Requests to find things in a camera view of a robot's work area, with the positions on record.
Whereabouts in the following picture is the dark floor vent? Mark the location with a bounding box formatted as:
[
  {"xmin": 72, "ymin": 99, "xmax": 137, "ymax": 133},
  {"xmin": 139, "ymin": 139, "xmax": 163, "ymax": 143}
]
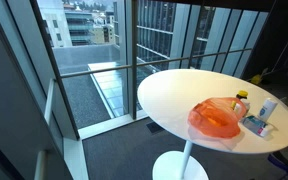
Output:
[{"xmin": 146, "ymin": 121, "xmax": 165, "ymax": 135}]

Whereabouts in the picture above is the orange plastic bag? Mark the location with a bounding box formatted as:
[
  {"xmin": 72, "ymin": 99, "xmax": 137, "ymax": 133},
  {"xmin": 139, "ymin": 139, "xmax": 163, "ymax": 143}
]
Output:
[{"xmin": 187, "ymin": 96, "xmax": 248, "ymax": 140}]

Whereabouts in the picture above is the white table pedestal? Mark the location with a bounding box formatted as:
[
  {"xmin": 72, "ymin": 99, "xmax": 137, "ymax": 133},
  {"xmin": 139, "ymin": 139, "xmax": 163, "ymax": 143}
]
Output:
[{"xmin": 152, "ymin": 139, "xmax": 209, "ymax": 180}]

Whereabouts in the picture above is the yellow object on floor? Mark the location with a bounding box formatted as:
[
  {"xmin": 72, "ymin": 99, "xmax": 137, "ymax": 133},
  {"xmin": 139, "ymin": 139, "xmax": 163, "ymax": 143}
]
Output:
[{"xmin": 249, "ymin": 68, "xmax": 269, "ymax": 86}]

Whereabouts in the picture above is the blue and white box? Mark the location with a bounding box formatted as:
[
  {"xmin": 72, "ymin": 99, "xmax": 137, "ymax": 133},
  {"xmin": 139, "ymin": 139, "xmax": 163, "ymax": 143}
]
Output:
[{"xmin": 241, "ymin": 115, "xmax": 275, "ymax": 138}]

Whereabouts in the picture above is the brown bottle with yellow lid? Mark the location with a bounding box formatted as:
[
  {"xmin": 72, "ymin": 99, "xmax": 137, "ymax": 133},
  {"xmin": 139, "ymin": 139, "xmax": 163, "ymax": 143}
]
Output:
[{"xmin": 235, "ymin": 89, "xmax": 251, "ymax": 114}]

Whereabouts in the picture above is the metal window railing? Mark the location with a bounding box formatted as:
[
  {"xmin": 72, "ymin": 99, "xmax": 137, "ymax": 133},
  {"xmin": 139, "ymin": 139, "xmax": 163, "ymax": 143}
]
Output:
[{"xmin": 59, "ymin": 47, "xmax": 254, "ymax": 79}]

